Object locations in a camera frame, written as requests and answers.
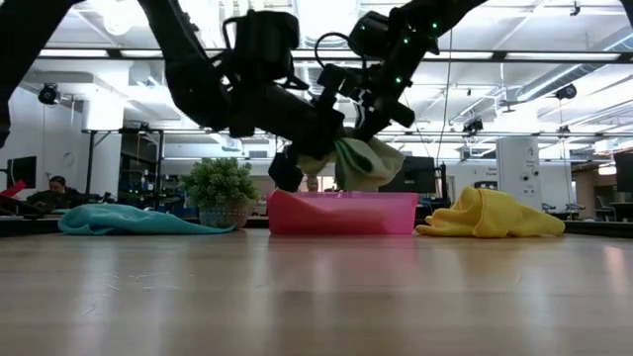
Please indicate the black monitor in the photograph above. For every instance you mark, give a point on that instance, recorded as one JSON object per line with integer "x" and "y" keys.
{"x": 420, "y": 175}
{"x": 624, "y": 172}
{"x": 22, "y": 173}

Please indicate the pink plastic bin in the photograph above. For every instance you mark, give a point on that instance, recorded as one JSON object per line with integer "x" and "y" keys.
{"x": 341, "y": 212}

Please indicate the white square pillar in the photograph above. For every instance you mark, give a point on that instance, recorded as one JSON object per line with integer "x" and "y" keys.
{"x": 516, "y": 168}

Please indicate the green artificial potted plant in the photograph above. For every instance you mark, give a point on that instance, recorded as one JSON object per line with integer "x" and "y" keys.
{"x": 220, "y": 190}

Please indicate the green microfiber towel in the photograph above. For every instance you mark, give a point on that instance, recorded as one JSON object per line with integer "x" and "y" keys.
{"x": 366, "y": 163}

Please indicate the black ceiling spotlight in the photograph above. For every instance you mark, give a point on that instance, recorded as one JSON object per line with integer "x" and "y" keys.
{"x": 566, "y": 91}
{"x": 48, "y": 94}

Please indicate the black station frame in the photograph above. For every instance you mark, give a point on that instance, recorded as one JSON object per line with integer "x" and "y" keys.
{"x": 141, "y": 148}

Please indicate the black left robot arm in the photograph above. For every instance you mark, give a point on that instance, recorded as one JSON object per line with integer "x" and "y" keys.
{"x": 188, "y": 74}

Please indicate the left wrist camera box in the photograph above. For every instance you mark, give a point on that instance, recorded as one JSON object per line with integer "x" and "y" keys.
{"x": 262, "y": 44}

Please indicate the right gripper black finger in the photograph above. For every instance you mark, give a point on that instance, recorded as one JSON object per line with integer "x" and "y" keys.
{"x": 365, "y": 126}

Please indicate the black hanging camera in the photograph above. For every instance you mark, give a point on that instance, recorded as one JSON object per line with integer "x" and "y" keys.
{"x": 472, "y": 126}

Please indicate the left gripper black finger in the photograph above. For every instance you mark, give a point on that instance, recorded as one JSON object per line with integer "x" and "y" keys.
{"x": 286, "y": 170}

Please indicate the red strip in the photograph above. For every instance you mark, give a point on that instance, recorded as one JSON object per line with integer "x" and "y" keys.
{"x": 12, "y": 189}

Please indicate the yellow microfiber towel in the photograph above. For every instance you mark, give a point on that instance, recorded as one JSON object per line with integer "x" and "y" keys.
{"x": 494, "y": 215}

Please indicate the person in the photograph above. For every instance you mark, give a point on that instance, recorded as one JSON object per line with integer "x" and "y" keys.
{"x": 312, "y": 184}
{"x": 57, "y": 193}

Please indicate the blue microfiber towel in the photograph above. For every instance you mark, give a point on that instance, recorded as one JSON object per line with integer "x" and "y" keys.
{"x": 128, "y": 220}

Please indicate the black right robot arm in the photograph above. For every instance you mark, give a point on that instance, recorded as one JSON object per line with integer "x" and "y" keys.
{"x": 420, "y": 20}

